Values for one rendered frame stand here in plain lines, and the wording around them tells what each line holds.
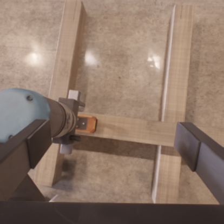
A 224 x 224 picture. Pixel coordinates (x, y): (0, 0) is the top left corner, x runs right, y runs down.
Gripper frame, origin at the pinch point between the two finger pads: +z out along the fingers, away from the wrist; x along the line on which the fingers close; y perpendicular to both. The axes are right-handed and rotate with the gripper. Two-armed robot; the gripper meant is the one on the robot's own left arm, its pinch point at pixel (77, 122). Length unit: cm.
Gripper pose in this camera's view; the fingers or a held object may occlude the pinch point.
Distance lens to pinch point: 59.9
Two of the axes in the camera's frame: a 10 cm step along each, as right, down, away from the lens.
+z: 1.0, 1.1, 9.9
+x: 1.2, -9.9, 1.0
